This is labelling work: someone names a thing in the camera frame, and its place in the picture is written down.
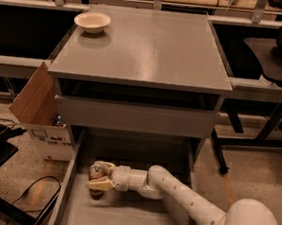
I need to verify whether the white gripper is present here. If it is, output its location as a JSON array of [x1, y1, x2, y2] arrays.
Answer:
[[86, 160, 131, 191]]

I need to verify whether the orange soda can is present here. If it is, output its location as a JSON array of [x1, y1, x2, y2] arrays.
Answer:
[[88, 163, 105, 200]]

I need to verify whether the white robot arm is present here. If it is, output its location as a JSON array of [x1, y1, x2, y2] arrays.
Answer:
[[86, 160, 279, 225]]

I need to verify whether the open middle drawer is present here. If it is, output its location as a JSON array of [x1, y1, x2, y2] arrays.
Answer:
[[48, 129, 196, 225]]

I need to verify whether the grey top drawer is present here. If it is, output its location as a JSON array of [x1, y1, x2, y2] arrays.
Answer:
[[55, 95, 218, 138]]

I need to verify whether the grey drawer cabinet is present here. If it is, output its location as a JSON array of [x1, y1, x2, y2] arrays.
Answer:
[[49, 5, 232, 153]]

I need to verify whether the cardboard box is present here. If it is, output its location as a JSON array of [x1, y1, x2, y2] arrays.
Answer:
[[10, 63, 73, 161]]

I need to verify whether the white ceramic bowl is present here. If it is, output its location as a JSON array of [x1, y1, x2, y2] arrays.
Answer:
[[74, 11, 111, 34]]

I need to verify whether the black floor cable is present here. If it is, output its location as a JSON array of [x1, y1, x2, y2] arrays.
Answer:
[[0, 169, 63, 225]]

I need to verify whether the black table leg frame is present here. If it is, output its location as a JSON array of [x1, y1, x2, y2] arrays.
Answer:
[[206, 75, 282, 182]]

